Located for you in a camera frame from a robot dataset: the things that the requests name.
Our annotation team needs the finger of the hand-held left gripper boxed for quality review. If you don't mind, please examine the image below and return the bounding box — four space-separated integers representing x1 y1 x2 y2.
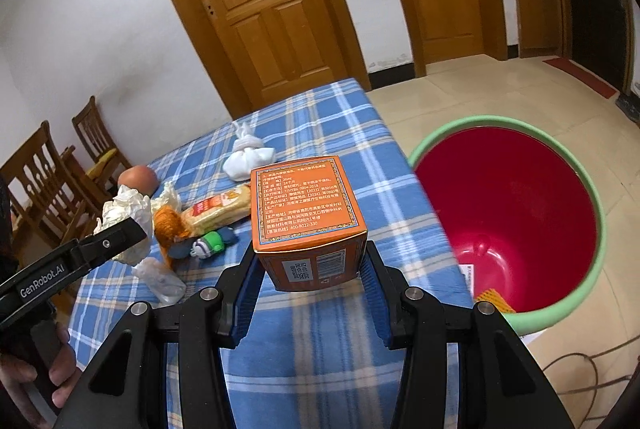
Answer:
75 216 149 271

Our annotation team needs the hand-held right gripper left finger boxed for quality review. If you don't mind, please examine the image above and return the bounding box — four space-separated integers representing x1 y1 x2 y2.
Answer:
52 251 266 429

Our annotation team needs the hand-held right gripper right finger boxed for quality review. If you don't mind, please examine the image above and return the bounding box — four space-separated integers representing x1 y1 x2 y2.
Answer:
362 239 576 429

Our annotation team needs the white tissue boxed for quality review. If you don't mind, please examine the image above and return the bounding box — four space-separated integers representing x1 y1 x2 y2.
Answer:
102 186 153 267

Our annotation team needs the green white keychain toy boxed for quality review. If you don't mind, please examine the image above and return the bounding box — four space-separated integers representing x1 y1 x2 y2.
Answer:
189 229 240 258

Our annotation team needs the orange printed cardboard box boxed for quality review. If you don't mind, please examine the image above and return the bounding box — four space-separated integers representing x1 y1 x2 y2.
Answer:
250 155 368 294

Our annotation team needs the red bucket with green rim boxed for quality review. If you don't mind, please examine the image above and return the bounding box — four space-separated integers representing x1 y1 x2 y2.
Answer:
407 114 607 337

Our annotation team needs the person's left hand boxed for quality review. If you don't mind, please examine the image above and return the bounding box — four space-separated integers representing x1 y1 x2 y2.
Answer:
0 324 83 429

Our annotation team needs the crumpled clear plastic wrap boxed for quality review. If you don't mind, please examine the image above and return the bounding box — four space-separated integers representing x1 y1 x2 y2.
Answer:
135 259 185 307

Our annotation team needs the orange fruit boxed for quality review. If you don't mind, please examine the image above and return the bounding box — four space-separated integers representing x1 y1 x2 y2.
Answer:
117 165 158 197

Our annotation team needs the white paper scrap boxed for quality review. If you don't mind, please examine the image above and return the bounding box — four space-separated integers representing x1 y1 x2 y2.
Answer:
155 181 181 212

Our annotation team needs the yellow red noodle packet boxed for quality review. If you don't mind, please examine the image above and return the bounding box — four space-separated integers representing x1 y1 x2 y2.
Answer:
180 183 252 235

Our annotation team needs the white paper slip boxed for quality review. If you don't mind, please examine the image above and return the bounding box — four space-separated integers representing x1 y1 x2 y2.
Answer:
462 263 481 301

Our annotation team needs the wooden chair with yellow cushion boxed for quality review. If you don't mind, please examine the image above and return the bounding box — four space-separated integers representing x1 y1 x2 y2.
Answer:
72 96 133 194

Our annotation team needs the orange flat packet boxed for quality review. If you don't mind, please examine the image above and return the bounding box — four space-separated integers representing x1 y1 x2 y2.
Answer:
475 289 516 314

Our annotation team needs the white cloth bundle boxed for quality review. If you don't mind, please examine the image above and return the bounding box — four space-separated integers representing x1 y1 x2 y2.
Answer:
222 120 277 182

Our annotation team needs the blue plaid tablecloth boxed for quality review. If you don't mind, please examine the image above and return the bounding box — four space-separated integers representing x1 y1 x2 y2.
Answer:
65 78 476 429

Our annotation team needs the red door mat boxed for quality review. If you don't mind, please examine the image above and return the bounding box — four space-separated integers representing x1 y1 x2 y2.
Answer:
542 56 617 98

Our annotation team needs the dark clutter pile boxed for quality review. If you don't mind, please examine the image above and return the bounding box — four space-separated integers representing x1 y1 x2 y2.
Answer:
617 94 640 124

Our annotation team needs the thin floor cable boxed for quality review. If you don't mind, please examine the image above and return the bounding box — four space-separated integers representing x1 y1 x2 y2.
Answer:
540 349 640 429

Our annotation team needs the low wooden wall panel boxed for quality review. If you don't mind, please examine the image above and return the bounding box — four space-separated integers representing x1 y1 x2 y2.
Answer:
511 0 563 58

